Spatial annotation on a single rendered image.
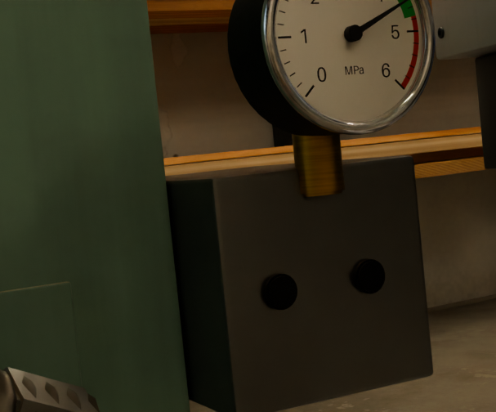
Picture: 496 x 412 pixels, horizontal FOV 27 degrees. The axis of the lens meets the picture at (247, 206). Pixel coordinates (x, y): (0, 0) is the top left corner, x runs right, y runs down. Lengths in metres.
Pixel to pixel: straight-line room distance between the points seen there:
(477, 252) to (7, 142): 3.54
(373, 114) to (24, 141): 0.11
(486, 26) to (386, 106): 0.43
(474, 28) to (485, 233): 3.12
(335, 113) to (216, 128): 2.91
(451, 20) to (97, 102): 0.49
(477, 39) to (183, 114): 2.46
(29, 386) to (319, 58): 0.14
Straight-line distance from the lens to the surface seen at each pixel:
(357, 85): 0.32
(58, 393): 0.26
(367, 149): 2.93
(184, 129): 3.18
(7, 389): 0.24
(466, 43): 0.78
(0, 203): 0.34
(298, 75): 0.31
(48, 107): 0.35
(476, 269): 3.85
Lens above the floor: 0.63
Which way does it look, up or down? 3 degrees down
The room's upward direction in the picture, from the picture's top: 6 degrees counter-clockwise
